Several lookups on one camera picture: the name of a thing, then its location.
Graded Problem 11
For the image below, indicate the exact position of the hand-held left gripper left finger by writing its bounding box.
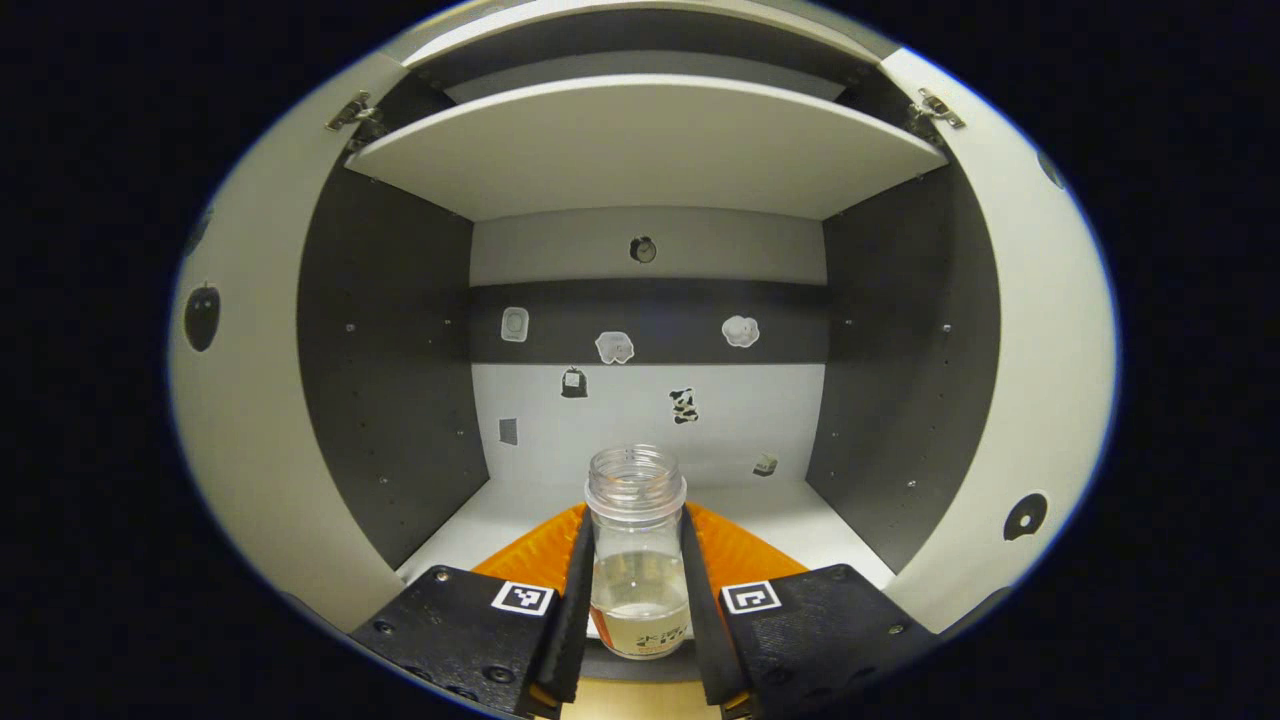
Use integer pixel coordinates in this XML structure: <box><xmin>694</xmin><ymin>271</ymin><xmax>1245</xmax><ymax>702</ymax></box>
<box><xmin>350</xmin><ymin>503</ymin><xmax>597</xmax><ymax>720</ymax></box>

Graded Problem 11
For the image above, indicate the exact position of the white and grey cabinet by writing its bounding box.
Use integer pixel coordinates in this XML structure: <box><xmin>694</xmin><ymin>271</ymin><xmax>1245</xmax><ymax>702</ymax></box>
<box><xmin>295</xmin><ymin>0</ymin><xmax>1003</xmax><ymax>691</ymax></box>

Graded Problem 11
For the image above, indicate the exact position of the clear plastic bottle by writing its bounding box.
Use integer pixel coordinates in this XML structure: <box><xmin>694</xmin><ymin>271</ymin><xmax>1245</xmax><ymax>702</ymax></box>
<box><xmin>584</xmin><ymin>445</ymin><xmax>694</xmax><ymax>662</ymax></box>

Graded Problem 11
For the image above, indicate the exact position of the white cabinet shelf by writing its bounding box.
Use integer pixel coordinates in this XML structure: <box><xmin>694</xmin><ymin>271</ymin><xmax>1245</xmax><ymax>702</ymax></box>
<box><xmin>345</xmin><ymin>74</ymin><xmax>950</xmax><ymax>223</ymax></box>
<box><xmin>395</xmin><ymin>474</ymin><xmax>897</xmax><ymax>643</ymax></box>

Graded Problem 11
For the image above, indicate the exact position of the metal door hinge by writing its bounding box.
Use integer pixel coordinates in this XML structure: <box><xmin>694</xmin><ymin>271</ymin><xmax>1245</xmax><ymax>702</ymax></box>
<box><xmin>324</xmin><ymin>90</ymin><xmax>383</xmax><ymax>137</ymax></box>
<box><xmin>904</xmin><ymin>88</ymin><xmax>967</xmax><ymax>137</ymax></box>

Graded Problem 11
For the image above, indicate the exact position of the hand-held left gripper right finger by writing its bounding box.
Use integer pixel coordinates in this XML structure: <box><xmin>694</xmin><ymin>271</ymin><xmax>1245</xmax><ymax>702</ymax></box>
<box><xmin>680</xmin><ymin>503</ymin><xmax>938</xmax><ymax>720</ymax></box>

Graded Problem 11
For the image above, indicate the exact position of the white cabinet door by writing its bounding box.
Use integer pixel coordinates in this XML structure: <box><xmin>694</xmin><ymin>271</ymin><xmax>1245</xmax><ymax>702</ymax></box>
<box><xmin>168</xmin><ymin>50</ymin><xmax>411</xmax><ymax>634</ymax></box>
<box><xmin>880</xmin><ymin>45</ymin><xmax>1120</xmax><ymax>637</ymax></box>

